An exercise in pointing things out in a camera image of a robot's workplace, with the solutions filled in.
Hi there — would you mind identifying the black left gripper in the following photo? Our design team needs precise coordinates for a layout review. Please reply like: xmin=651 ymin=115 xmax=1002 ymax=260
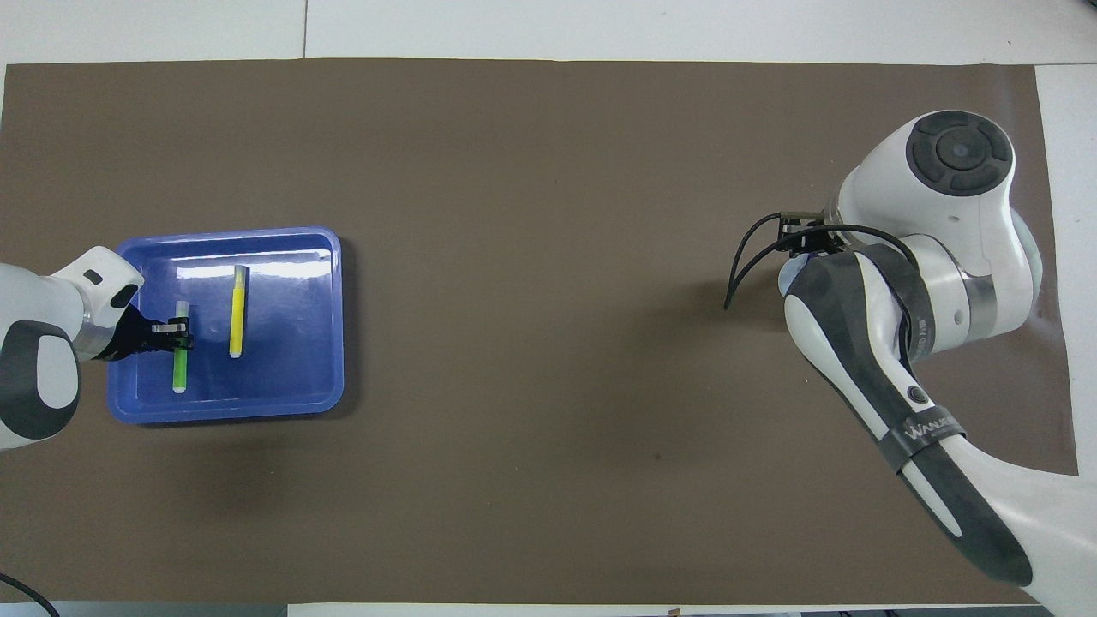
xmin=107 ymin=307 xmax=195 ymax=361

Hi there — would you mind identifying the brown table mat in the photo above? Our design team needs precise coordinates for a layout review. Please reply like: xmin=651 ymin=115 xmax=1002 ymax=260
xmin=0 ymin=58 xmax=1079 ymax=605

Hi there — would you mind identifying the blue plastic tray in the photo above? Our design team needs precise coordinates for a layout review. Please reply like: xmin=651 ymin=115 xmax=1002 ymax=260
xmin=107 ymin=226 xmax=345 ymax=426

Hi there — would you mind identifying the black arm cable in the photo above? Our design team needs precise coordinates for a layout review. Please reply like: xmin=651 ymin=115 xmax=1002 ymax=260
xmin=724 ymin=213 xmax=922 ymax=309
xmin=0 ymin=572 xmax=61 ymax=617

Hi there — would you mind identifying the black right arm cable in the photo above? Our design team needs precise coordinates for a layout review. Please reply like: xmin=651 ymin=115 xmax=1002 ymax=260
xmin=724 ymin=213 xmax=922 ymax=309

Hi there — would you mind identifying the green highlighter pen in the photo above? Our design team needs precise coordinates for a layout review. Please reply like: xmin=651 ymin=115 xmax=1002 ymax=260
xmin=172 ymin=300 xmax=190 ymax=394

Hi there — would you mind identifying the yellow highlighter pen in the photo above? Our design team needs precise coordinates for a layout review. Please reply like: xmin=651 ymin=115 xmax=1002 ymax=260
xmin=229 ymin=265 xmax=249 ymax=358

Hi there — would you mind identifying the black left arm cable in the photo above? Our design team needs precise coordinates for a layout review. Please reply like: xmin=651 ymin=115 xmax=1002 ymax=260
xmin=0 ymin=572 xmax=61 ymax=617

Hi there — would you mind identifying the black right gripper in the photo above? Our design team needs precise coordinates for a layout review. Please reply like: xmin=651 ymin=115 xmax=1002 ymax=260
xmin=778 ymin=210 xmax=849 ymax=256

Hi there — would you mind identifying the translucent blue plastic cup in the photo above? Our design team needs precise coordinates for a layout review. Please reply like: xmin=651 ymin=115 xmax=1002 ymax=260
xmin=777 ymin=255 xmax=811 ymax=297

